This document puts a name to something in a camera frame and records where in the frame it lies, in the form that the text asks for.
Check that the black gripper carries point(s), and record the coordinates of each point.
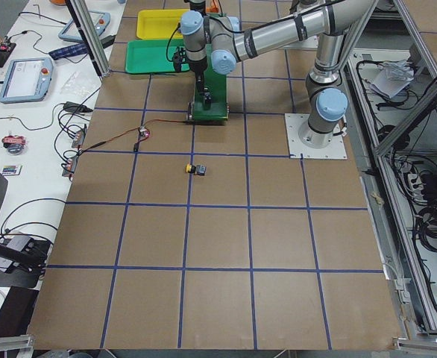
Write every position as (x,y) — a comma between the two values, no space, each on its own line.
(197,67)

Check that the plain orange cylinder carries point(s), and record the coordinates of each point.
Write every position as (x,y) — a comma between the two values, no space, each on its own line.
(214,7)

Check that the yellow push button switch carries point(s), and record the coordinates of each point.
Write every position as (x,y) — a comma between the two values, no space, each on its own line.
(199,169)

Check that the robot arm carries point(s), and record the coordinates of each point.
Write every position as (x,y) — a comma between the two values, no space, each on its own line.
(218,43)
(197,5)

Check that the green conveyor belt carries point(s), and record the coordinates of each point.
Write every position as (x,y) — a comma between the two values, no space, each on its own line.
(195,29)

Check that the green plastic tray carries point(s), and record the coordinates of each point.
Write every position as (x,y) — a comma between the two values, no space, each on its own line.
(152,56)

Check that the small motor controller board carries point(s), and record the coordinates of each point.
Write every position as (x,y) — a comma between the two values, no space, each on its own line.
(144,133)

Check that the yellow plastic tray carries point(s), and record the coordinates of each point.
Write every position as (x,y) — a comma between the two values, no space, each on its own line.
(157,24)

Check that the blue striped pencil case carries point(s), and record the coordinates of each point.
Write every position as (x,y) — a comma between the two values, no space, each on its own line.
(68,51)

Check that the teach pendant with red button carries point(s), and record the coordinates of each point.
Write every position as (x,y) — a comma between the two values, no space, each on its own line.
(27,80)

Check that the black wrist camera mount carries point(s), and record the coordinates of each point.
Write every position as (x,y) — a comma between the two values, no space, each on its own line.
(178,59)

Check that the aluminium frame post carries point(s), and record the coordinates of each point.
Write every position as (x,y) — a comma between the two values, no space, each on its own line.
(82,19)

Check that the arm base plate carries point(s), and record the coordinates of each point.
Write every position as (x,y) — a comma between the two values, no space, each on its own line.
(304,143)

